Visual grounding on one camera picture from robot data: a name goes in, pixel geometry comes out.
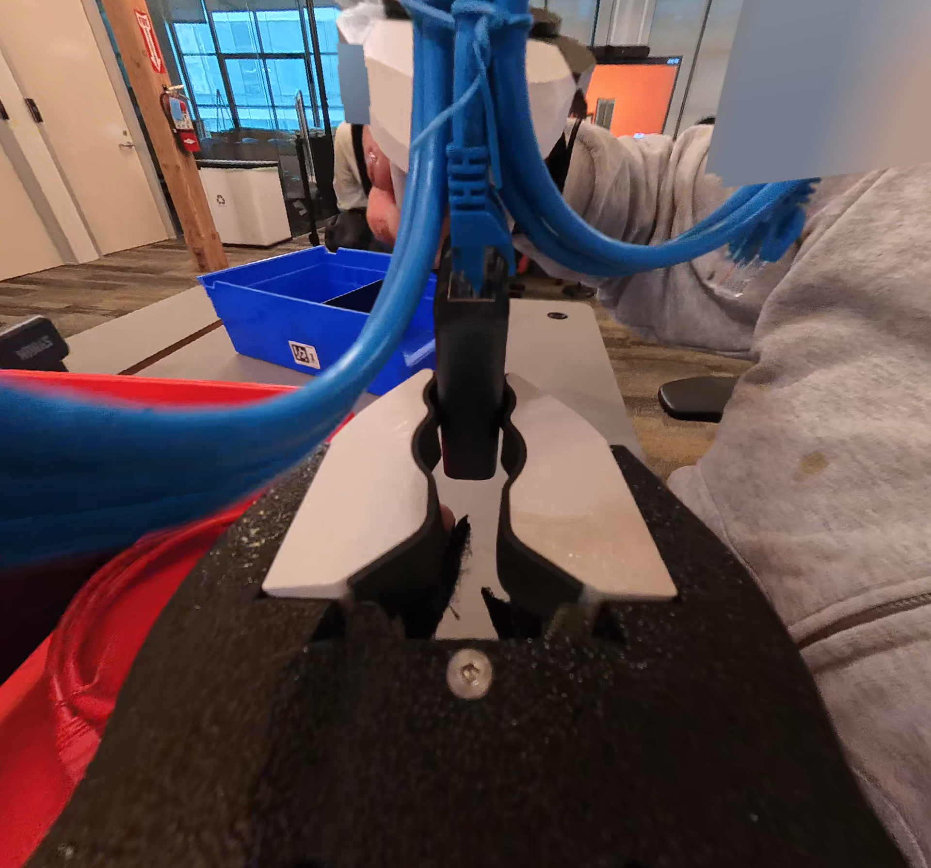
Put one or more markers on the wooden post with red signs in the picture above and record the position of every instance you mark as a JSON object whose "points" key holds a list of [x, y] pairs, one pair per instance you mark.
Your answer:
{"points": [[153, 119]]}

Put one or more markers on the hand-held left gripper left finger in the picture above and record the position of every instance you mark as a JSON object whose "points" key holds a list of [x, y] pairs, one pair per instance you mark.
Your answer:
{"points": [[349, 504]]}

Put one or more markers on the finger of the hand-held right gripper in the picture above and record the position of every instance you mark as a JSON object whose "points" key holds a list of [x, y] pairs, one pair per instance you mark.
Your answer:
{"points": [[549, 90], [393, 83]]}

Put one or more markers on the grey desk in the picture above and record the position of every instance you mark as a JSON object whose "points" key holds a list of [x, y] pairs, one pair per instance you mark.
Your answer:
{"points": [[553, 374]]}

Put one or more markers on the person's right hand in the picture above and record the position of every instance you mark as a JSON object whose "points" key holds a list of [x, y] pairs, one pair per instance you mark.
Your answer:
{"points": [[382, 199]]}

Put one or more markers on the blue plastic bin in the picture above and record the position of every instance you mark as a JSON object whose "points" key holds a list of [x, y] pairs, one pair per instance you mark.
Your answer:
{"points": [[291, 315]]}

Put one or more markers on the person's grey hoodie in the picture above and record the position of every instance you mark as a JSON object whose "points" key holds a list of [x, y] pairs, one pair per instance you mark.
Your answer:
{"points": [[836, 446]]}

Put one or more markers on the black desk device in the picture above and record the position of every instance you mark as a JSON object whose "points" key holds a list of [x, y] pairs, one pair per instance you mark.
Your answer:
{"points": [[33, 346]]}

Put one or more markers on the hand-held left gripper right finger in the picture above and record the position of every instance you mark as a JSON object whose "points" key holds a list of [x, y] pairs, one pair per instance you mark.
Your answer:
{"points": [[582, 504]]}

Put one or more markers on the orange display screen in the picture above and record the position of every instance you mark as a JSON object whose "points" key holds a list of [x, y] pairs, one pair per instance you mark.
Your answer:
{"points": [[633, 97]]}

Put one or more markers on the black ethernet adapter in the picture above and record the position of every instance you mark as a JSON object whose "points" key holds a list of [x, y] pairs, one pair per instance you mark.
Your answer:
{"points": [[469, 374]]}

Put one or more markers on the person's right forearm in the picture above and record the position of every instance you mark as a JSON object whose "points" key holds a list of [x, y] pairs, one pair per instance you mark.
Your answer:
{"points": [[654, 214]]}

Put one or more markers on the black chair armrest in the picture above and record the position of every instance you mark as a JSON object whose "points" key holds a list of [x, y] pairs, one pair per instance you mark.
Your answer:
{"points": [[698, 398]]}

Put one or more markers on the large grid window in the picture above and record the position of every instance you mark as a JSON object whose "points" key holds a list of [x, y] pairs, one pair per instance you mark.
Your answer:
{"points": [[247, 61]]}

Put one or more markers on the red fire extinguisher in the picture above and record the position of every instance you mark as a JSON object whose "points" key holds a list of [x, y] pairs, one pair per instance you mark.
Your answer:
{"points": [[182, 119]]}

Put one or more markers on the white recycling bin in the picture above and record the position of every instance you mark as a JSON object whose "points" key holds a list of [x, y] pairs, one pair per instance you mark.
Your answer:
{"points": [[244, 203]]}

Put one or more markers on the red plastic bin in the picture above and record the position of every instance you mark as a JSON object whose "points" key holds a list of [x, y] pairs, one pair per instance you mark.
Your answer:
{"points": [[43, 737]]}

